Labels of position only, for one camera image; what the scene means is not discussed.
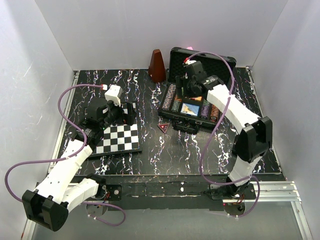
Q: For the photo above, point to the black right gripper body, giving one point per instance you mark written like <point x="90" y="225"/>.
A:
<point x="182" y="82"/>

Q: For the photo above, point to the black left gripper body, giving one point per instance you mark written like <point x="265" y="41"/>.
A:
<point x="116" y="115"/>

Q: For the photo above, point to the red playing card box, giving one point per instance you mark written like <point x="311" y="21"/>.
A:
<point x="199" y="99"/>

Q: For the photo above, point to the black poker chip case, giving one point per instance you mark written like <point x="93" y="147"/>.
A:
<point x="212" y="65"/>

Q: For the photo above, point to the blue playing card box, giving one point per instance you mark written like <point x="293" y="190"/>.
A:
<point x="190" y="109"/>

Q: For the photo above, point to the purple black chip stack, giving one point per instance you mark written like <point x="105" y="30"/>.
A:
<point x="205" y="111"/>

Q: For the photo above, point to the brown black chip stack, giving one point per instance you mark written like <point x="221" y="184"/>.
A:
<point x="214" y="113"/>

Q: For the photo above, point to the black red all-in triangle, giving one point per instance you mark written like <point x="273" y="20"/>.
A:
<point x="164" y="127"/>

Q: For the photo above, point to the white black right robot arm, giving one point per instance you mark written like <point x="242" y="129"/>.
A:
<point x="254" y="133"/>

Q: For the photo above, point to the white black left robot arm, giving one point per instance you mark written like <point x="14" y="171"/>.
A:
<point x="52" y="200"/>

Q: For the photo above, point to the pink grey chip stack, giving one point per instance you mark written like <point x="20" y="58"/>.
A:
<point x="169" y="96"/>

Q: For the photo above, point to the black white chessboard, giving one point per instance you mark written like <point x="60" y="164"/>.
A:
<point x="121" y="138"/>

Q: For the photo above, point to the brown wooden metronome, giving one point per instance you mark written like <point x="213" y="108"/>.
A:
<point x="156" y="69"/>

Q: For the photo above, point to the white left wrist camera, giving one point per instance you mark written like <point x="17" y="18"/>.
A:
<point x="113" y="94"/>

